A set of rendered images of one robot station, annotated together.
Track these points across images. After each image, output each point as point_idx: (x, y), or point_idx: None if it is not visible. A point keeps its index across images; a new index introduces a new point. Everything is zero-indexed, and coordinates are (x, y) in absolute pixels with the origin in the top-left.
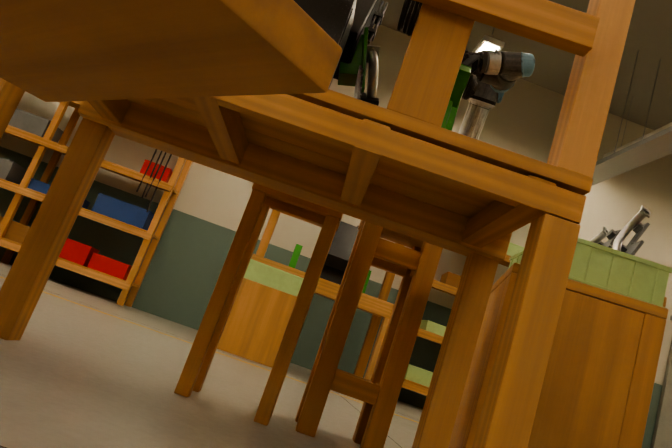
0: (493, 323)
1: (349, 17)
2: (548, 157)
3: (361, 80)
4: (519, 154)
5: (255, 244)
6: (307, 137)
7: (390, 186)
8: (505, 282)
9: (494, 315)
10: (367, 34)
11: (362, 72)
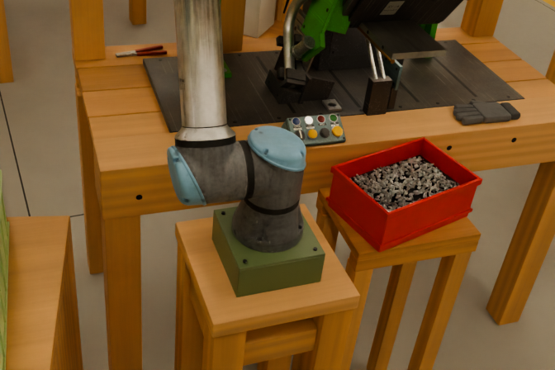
0: (71, 319)
1: None
2: (104, 43)
3: (297, 22)
4: (132, 45)
5: (438, 292)
6: None
7: None
8: (68, 263)
9: (68, 320)
10: None
11: (298, 14)
